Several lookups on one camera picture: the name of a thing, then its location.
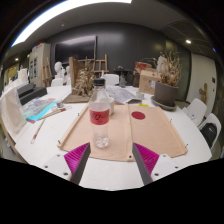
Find wooden figure sculpture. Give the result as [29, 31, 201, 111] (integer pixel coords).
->
[198, 82, 209, 104]

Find clear bottle with red label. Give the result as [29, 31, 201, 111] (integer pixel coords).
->
[88, 77, 112, 149]

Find tall white plaster statue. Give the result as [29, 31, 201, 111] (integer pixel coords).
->
[155, 54, 168, 73]

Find black wall screen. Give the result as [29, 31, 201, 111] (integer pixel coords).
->
[54, 35, 98, 64]

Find colourful booklet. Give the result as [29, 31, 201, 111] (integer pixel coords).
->
[21, 97, 58, 124]

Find dry plant in grey pot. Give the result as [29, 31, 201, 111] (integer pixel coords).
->
[153, 50, 184, 108]

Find black backpack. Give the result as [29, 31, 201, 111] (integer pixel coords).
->
[199, 122, 218, 148]

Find stacked black boxes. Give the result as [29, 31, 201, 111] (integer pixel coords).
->
[16, 82, 48, 106]

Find white plastic chair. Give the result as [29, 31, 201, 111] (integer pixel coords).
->
[50, 77, 64, 88]
[103, 73, 120, 87]
[197, 112, 222, 150]
[182, 97, 208, 127]

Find dark grey bottle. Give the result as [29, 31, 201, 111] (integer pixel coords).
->
[119, 73, 127, 88]

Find flat round red coaster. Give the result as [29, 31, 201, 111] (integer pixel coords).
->
[130, 110, 147, 121]

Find wooden easel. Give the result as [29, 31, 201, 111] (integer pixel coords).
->
[92, 53, 110, 78]

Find beige wooden drawing board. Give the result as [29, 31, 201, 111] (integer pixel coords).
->
[57, 102, 189, 163]

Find grey plant saucer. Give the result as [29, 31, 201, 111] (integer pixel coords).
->
[150, 95, 178, 112]

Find white cabinet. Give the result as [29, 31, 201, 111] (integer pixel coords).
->
[29, 43, 52, 88]

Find gold sculpture on wooden base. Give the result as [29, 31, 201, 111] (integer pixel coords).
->
[62, 56, 98, 104]

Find red-tipped paintbrush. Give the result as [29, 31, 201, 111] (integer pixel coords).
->
[30, 118, 47, 145]

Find long ceiling light strip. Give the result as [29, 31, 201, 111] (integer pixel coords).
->
[11, 0, 133, 48]

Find wooden-handled paintbrush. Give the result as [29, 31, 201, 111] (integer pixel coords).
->
[39, 105, 73, 121]

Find brown cardboard box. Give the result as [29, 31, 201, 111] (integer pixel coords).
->
[138, 68, 162, 96]

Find recessed ceiling lights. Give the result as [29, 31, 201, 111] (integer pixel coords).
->
[184, 38, 218, 54]

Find white plaster bust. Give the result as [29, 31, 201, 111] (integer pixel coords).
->
[54, 61, 65, 80]
[64, 65, 72, 84]

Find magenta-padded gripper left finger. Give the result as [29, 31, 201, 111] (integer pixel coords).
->
[42, 142, 92, 185]

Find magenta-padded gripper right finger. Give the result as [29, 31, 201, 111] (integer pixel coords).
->
[131, 142, 183, 186]

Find red box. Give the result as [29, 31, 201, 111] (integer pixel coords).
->
[134, 61, 153, 74]

